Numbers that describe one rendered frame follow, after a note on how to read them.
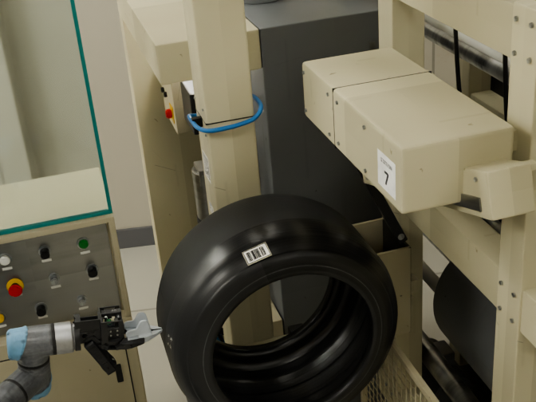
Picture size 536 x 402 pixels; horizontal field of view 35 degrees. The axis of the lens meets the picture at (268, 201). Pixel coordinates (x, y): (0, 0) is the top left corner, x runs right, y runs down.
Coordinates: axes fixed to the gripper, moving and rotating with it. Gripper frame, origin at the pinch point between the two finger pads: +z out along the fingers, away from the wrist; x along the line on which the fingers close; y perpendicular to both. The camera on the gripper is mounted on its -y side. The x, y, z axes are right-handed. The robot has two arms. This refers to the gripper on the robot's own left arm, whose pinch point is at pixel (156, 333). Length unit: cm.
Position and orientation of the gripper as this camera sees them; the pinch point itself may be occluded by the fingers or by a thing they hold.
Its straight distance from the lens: 214.6
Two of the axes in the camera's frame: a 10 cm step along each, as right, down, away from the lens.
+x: -2.9, -4.2, 8.6
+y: 0.4, -9.0, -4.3
